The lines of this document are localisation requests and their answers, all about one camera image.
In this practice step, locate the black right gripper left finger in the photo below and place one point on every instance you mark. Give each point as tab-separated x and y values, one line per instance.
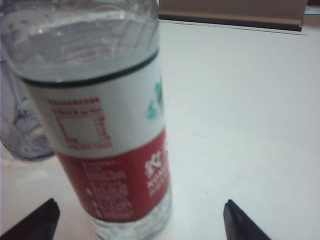
35	222

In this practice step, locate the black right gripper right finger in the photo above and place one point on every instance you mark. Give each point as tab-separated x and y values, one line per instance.
240	225

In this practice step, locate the clear red-label water bottle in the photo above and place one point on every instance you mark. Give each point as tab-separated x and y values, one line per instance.
100	112

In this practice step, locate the grey transparent faceted mug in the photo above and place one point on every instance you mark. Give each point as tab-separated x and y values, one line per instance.
22	130

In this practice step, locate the brown desk divider panel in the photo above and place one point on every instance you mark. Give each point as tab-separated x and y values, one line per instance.
225	10

